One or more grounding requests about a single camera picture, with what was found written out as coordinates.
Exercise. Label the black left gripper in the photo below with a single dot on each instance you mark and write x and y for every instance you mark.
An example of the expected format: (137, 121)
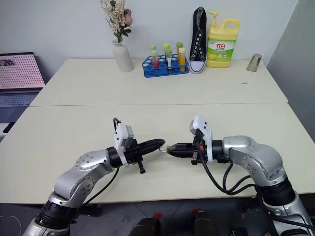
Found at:
(134, 153)

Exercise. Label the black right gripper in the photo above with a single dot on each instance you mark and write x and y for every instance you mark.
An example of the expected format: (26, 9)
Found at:
(198, 152)

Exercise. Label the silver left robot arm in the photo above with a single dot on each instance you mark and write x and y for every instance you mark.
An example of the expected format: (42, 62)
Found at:
(81, 169)

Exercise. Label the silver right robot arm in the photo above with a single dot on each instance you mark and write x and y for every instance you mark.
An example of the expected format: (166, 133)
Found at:
(258, 159)

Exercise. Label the blue test tube rack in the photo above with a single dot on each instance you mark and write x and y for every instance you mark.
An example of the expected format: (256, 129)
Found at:
(162, 70)

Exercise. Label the dark rounded shape red tab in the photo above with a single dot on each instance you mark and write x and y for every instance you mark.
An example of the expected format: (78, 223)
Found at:
(205, 223)
(145, 227)

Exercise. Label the green capped red liquid tube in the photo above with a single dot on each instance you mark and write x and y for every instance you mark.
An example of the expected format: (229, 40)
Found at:
(154, 59)

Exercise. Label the green capped white label tube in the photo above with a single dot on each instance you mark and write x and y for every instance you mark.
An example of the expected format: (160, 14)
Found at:
(169, 59)

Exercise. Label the yellow capped orange liquid tube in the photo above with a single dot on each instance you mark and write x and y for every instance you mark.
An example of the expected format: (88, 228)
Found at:
(182, 57)

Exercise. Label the white ceramic vase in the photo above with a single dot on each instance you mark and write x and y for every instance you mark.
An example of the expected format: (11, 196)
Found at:
(122, 57)

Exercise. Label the green capped yellow liquid tube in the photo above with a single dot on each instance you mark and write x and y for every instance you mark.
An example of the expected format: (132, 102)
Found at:
(179, 45)

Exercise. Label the black canvas sneaker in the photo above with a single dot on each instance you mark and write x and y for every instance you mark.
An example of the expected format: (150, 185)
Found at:
(198, 41)

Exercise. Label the silver metal cup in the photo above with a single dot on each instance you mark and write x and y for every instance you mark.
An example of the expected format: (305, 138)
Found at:
(254, 62)

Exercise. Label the yellow detergent pump bottle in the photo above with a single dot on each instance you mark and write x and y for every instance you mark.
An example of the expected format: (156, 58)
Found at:
(221, 41)

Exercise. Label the dried flower bouquet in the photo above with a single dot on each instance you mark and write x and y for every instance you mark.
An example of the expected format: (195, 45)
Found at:
(115, 17)

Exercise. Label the black flat device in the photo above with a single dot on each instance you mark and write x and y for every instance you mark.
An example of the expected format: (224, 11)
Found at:
(8, 127)

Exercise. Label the open laptop with pink screen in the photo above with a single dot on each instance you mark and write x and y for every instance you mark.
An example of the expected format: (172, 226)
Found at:
(19, 71)

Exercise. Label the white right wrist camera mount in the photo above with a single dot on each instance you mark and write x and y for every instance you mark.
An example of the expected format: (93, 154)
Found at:
(205, 127)

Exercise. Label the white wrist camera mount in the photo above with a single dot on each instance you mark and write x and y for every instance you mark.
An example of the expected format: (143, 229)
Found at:
(121, 137)
(205, 127)

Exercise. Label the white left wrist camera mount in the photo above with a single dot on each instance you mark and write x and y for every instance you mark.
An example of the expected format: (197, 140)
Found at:
(121, 137)

